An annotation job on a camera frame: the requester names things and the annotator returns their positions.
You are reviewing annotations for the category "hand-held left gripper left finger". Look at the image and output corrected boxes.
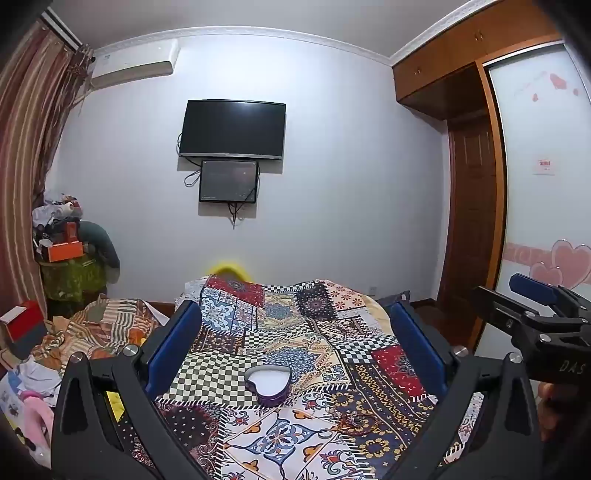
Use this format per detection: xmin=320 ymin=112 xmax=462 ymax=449
xmin=51 ymin=299 xmax=223 ymax=480

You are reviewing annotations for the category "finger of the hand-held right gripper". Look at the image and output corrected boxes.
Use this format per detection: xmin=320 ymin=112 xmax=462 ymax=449
xmin=509 ymin=272 xmax=591 ymax=320
xmin=470 ymin=285 xmax=570 ymax=341

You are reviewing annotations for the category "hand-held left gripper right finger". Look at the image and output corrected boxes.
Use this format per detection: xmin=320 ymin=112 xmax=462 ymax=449
xmin=389 ymin=300 xmax=556 ymax=480

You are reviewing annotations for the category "red string bracelet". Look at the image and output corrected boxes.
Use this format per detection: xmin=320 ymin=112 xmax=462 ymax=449
xmin=339 ymin=408 xmax=376 ymax=428

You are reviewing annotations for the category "purple heart-shaped tin box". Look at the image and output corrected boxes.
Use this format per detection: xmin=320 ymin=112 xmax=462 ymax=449
xmin=243 ymin=364 xmax=293 ymax=407

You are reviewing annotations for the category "person's right hand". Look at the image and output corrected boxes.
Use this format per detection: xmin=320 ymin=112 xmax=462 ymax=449
xmin=537 ymin=382 xmax=583 ymax=445

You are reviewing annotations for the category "striped orange blanket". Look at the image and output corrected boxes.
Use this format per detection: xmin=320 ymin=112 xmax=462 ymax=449
xmin=30 ymin=295 xmax=163 ymax=370

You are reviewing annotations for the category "yellow object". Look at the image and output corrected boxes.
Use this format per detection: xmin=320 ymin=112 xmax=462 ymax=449
xmin=205 ymin=261 xmax=253 ymax=280

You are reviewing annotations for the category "brown wooden door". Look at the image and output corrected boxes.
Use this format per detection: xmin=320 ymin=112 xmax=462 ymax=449
xmin=446 ymin=117 xmax=502 ymax=315

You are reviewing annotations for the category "patchwork patterned blanket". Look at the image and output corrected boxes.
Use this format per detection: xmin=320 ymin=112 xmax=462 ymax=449
xmin=117 ymin=274 xmax=490 ymax=480

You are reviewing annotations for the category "grey-green plush toy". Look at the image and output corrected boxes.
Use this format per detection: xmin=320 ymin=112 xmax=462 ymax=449
xmin=76 ymin=220 xmax=122 ymax=283

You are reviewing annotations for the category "white heart-print sliding door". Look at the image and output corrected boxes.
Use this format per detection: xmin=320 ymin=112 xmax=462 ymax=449
xmin=482 ymin=41 xmax=591 ymax=334

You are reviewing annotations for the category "orange box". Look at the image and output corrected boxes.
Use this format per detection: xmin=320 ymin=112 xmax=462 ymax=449
xmin=46 ymin=240 xmax=86 ymax=264

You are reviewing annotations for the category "white cloth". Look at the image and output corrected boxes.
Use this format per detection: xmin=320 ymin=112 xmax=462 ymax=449
xmin=7 ymin=355 xmax=63 ymax=398

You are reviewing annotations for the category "red and white box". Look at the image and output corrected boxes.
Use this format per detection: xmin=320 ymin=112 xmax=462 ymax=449
xmin=0 ymin=300 xmax=48 ymax=361

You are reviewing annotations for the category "pink cloth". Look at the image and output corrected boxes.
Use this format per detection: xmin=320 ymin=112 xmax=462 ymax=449
xmin=9 ymin=390 xmax=57 ymax=459

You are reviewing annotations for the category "pile of toys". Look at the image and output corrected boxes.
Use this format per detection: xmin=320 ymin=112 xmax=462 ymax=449
xmin=32 ymin=193 xmax=85 ymax=245

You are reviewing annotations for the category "wooden wardrobe cabinet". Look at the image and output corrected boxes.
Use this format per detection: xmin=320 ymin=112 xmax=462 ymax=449
xmin=392 ymin=0 xmax=566 ymax=123

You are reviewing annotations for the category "brown striped curtain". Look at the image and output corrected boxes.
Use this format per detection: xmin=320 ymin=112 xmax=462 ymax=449
xmin=0 ymin=18 xmax=94 ymax=324

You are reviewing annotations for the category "white air conditioner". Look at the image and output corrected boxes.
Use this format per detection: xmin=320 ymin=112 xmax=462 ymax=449
xmin=90 ymin=38 xmax=180 ymax=89

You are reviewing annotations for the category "small black wall monitor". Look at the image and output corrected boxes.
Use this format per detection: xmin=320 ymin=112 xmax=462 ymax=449
xmin=199 ymin=159 xmax=259 ymax=204

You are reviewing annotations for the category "black wall television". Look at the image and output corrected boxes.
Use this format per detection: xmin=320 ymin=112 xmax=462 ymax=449
xmin=178 ymin=99 xmax=286 ymax=161

